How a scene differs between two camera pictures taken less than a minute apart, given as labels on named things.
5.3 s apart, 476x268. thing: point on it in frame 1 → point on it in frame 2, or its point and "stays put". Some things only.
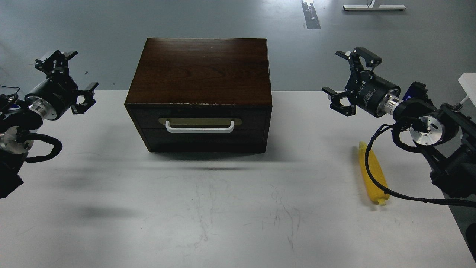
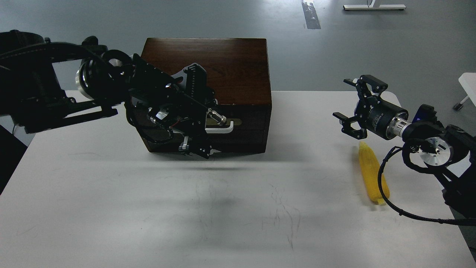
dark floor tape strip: x=310 y=15 stays put
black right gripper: x=368 y=91 → x=370 y=112
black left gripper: x=53 y=98 → x=160 y=95
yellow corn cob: x=376 y=193 stays put
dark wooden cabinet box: x=202 y=95 stays put
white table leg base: x=371 y=7 stays put
